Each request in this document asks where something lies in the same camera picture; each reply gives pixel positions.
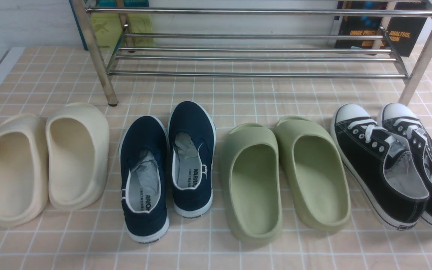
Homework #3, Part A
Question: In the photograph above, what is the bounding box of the steel shoe rack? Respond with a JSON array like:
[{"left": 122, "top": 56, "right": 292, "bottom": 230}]
[{"left": 70, "top": 0, "right": 432, "bottom": 107}]

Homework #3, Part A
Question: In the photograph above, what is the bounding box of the cream foam slipper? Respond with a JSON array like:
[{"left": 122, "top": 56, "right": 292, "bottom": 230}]
[
  {"left": 0, "top": 113, "right": 48, "bottom": 228},
  {"left": 46, "top": 102, "right": 110, "bottom": 211}
]

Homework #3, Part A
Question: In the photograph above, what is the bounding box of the left green foam slipper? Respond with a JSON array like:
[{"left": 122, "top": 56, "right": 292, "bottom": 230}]
[{"left": 219, "top": 123, "right": 282, "bottom": 246}]

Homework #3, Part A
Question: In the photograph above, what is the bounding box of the right cream foam slipper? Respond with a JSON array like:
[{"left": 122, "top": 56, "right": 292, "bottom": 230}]
[{"left": 46, "top": 102, "right": 110, "bottom": 211}]

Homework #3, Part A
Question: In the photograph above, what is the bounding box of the right black canvas sneaker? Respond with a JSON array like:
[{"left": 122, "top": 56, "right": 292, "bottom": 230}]
[{"left": 377, "top": 103, "right": 432, "bottom": 227}]

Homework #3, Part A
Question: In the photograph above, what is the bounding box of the black canvas sneaker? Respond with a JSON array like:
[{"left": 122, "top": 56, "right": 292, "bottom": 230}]
[
  {"left": 330, "top": 103, "right": 430, "bottom": 231},
  {"left": 377, "top": 103, "right": 432, "bottom": 227}
]

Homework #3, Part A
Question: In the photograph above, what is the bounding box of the right green foam slipper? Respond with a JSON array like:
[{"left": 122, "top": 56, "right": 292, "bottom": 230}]
[{"left": 273, "top": 115, "right": 350, "bottom": 232}]

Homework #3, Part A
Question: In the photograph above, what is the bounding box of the left black canvas sneaker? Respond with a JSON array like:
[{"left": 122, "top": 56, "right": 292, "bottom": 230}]
[{"left": 330, "top": 103, "right": 430, "bottom": 231}]

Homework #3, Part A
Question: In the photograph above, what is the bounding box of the navy canvas shoe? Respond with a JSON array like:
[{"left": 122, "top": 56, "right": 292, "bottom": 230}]
[
  {"left": 168, "top": 101, "right": 216, "bottom": 219},
  {"left": 119, "top": 115, "right": 170, "bottom": 244}
]

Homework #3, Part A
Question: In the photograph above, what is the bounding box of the black image processing book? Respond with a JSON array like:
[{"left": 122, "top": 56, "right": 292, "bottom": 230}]
[{"left": 328, "top": 1, "right": 426, "bottom": 57}]

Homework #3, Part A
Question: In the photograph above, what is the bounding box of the green foam slipper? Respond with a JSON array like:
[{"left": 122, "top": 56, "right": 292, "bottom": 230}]
[
  {"left": 219, "top": 123, "right": 282, "bottom": 246},
  {"left": 273, "top": 115, "right": 350, "bottom": 232}
]

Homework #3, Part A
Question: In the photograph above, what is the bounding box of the green yellow book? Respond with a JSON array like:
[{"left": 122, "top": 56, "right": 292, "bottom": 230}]
[{"left": 69, "top": 0, "right": 155, "bottom": 51}]

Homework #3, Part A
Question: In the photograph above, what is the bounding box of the left cream foam slipper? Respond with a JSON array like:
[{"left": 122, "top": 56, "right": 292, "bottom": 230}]
[{"left": 0, "top": 113, "right": 48, "bottom": 228}]

